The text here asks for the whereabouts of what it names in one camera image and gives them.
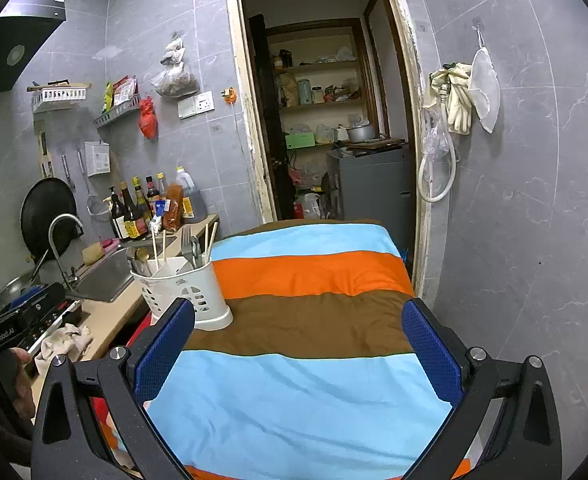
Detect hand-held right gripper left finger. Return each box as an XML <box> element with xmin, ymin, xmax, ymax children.
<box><xmin>30</xmin><ymin>298</ymin><xmax>196</xmax><ymax>480</ymax></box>

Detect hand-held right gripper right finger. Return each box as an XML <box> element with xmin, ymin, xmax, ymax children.
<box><xmin>399</xmin><ymin>298</ymin><xmax>564</xmax><ymax>480</ymax></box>

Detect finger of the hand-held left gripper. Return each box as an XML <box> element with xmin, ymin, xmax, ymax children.
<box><xmin>0</xmin><ymin>282</ymin><xmax>70</xmax><ymax>326</ymax></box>

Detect white plastic utensil holder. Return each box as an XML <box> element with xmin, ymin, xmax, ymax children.
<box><xmin>130</xmin><ymin>255</ymin><xmax>235</xmax><ymax>332</ymax></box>

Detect person's left hand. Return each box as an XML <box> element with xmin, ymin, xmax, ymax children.
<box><xmin>8</xmin><ymin>349</ymin><xmax>37</xmax><ymax>410</ymax></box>

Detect black stove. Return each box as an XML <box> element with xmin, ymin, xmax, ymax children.
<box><xmin>24</xmin><ymin>300</ymin><xmax>86</xmax><ymax>356</ymax></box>

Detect grey metal pan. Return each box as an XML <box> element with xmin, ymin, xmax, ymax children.
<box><xmin>0</xmin><ymin>270</ymin><xmax>37</xmax><ymax>313</ymax></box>

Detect crumpled white rag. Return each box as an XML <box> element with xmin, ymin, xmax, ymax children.
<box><xmin>40</xmin><ymin>324</ymin><xmax>94</xmax><ymax>361</ymax></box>

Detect curved steel faucet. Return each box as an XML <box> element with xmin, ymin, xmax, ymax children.
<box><xmin>48</xmin><ymin>213</ymin><xmax>85</xmax><ymax>291</ymax></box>

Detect stainless steel sink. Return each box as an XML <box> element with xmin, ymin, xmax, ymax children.
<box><xmin>66</xmin><ymin>245</ymin><xmax>140</xmax><ymax>303</ymax></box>

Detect yellow loofah scrubber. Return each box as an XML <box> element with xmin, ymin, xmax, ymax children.
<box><xmin>82</xmin><ymin>241</ymin><xmax>106</xmax><ymax>266</ymax></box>

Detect black wok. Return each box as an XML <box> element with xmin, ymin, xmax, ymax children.
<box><xmin>20</xmin><ymin>177</ymin><xmax>80</xmax><ymax>258</ymax></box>

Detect dark pump bottle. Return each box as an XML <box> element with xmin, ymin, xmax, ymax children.
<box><xmin>108</xmin><ymin>186</ymin><xmax>127</xmax><ymax>241</ymax></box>

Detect dark soy sauce bottle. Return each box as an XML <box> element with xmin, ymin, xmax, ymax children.
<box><xmin>119</xmin><ymin>182</ymin><xmax>144</xmax><ymax>241</ymax></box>

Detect blue white packet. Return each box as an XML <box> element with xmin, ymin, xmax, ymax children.
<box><xmin>151</xmin><ymin>199</ymin><xmax>170</xmax><ymax>231</ymax></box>

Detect striped blanket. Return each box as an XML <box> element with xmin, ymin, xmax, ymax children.
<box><xmin>91</xmin><ymin>219</ymin><xmax>475</xmax><ymax>480</ymax></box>

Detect orange seasoning packet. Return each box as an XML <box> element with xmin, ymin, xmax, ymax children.
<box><xmin>163</xmin><ymin>184</ymin><xmax>185</xmax><ymax>231</ymax></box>

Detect yellow capped sauce bottle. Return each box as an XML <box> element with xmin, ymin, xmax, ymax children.
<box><xmin>131</xmin><ymin>176</ymin><xmax>152</xmax><ymax>221</ymax></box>

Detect large oil jug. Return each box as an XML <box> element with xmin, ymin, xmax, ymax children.
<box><xmin>175</xmin><ymin>166</ymin><xmax>208</xmax><ymax>224</ymax></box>

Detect wooden knife holder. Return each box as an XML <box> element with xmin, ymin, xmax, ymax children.
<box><xmin>33</xmin><ymin>119</ymin><xmax>55</xmax><ymax>178</ymax></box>

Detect grey washing machine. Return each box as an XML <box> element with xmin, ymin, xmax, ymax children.
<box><xmin>325</xmin><ymin>144</ymin><xmax>417</xmax><ymax>223</ymax></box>

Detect white plastic jug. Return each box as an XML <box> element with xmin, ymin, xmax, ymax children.
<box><xmin>294</xmin><ymin>192</ymin><xmax>322</xmax><ymax>220</ymax></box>

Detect red plastic bag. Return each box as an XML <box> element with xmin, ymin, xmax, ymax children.
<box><xmin>139</xmin><ymin>96</ymin><xmax>158</xmax><ymax>140</ymax></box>

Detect clear plastic bag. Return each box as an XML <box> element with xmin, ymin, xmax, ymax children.
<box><xmin>422</xmin><ymin>122</ymin><xmax>452</xmax><ymax>161</ymax></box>

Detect wooden stick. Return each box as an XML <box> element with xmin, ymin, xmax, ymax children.
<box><xmin>27</xmin><ymin>82</ymin><xmax>92</xmax><ymax>92</ymax></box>

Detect dark brown door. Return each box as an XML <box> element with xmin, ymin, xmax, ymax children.
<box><xmin>248</xmin><ymin>14</ymin><xmax>295</xmax><ymax>223</ymax></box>

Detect wooden board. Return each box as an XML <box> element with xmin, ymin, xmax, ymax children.
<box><xmin>344</xmin><ymin>137</ymin><xmax>406</xmax><ymax>150</ymax></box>

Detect red white seasoning packets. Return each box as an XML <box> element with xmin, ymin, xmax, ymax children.
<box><xmin>112</xmin><ymin>76</ymin><xmax>139</xmax><ymax>108</ymax></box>

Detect aluminium pot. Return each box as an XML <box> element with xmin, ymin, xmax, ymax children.
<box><xmin>346</xmin><ymin>124</ymin><xmax>377</xmax><ymax>143</ymax></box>

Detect black range hood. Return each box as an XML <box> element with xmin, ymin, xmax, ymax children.
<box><xmin>0</xmin><ymin>0</ymin><xmax>67</xmax><ymax>98</ymax></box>

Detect clear bag of dried goods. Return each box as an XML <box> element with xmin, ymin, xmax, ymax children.
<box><xmin>150</xmin><ymin>37</ymin><xmax>200</xmax><ymax>98</ymax></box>

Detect white mesh strainer bag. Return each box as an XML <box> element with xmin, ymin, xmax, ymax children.
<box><xmin>469</xmin><ymin>25</ymin><xmax>501</xmax><ymax>134</ymax></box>

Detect wooden shelf unit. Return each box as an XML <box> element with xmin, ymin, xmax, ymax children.
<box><xmin>264</xmin><ymin>22</ymin><xmax>375</xmax><ymax>151</ymax></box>

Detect hanging wire strainer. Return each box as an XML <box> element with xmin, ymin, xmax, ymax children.
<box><xmin>76</xmin><ymin>149</ymin><xmax>112</xmax><ymax>223</ymax></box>

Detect white wall box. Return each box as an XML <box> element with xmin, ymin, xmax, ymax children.
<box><xmin>84</xmin><ymin>141</ymin><xmax>111</xmax><ymax>177</ymax></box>

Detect white hose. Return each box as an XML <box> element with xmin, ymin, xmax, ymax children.
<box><xmin>418</xmin><ymin>110</ymin><xmax>457</xmax><ymax>203</ymax></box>

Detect grey wall shelf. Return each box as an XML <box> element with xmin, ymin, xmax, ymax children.
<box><xmin>94</xmin><ymin>94</ymin><xmax>141</xmax><ymax>128</ymax></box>

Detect white wall rack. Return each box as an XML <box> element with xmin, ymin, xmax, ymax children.
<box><xmin>31</xmin><ymin>87</ymin><xmax>86</xmax><ymax>113</ymax></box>

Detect wall switch and socket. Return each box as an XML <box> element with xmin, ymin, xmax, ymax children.
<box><xmin>177</xmin><ymin>91</ymin><xmax>215</xmax><ymax>120</ymax></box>

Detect worn door frame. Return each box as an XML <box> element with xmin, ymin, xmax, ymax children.
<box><xmin>224</xmin><ymin>0</ymin><xmax>447</xmax><ymax>301</ymax></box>

